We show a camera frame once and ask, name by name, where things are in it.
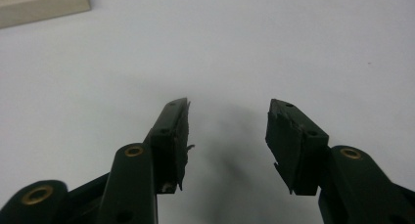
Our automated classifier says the wooden picture frame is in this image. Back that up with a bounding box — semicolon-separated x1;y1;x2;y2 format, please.
0;0;92;30

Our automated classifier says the white table mat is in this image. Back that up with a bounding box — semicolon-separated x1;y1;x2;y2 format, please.
0;0;415;224

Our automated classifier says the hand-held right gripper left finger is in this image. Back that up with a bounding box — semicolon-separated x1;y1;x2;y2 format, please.
150;97;196;195

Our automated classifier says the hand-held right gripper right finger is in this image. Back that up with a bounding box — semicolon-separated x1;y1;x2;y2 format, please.
264;98;330;197

